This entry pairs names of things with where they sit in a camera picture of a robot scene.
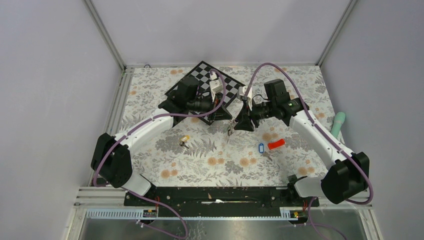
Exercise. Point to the blue key tag with key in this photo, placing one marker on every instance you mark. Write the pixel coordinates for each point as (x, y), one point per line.
(263, 152)

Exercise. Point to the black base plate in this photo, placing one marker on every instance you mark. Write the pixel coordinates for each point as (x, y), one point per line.
(256, 202)

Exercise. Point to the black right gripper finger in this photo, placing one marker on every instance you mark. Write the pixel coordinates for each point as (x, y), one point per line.
(243, 115)
(244, 124)

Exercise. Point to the aluminium frame rails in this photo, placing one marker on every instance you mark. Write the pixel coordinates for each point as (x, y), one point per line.
(127, 71)

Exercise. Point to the mint green handle tool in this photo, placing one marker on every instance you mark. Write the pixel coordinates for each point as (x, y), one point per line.
(338, 121)

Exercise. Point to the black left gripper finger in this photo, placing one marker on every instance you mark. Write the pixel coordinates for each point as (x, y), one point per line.
(211, 118)
(224, 114)

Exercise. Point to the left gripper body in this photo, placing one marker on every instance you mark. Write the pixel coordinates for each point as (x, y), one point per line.
(202, 104)

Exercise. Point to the black and silver chessboard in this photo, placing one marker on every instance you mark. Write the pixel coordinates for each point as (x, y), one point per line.
(202, 89)

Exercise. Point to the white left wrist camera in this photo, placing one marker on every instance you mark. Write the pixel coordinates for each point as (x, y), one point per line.
(215, 85)

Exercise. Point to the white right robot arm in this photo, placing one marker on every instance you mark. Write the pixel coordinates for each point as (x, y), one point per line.
(347, 172)

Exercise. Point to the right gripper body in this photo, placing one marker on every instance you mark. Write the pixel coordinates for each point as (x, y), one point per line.
(261, 112)

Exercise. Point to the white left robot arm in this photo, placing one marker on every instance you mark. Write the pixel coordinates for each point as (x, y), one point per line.
(112, 154)

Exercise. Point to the floral table mat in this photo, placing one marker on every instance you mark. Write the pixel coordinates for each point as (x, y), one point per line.
(210, 161)

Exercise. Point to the grey metal key holder plate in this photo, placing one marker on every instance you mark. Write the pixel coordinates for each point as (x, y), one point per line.
(230, 129)

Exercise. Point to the red key tag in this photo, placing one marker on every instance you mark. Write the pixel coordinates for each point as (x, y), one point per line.
(276, 144)

